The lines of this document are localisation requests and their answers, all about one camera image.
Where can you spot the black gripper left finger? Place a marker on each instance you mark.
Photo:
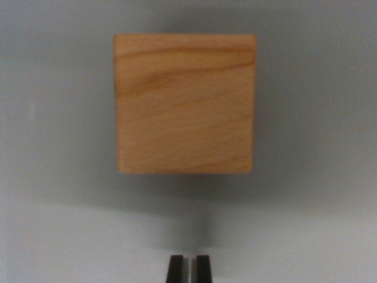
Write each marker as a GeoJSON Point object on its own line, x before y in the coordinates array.
{"type": "Point", "coordinates": [176, 271]}

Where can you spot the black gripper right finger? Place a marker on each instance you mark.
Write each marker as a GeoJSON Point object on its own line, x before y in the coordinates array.
{"type": "Point", "coordinates": [203, 271]}

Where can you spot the wooden cube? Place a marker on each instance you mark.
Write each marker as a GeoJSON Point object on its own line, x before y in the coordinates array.
{"type": "Point", "coordinates": [184, 103]}

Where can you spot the grey plastic tray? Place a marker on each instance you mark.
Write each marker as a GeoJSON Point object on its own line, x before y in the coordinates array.
{"type": "Point", "coordinates": [44, 118]}

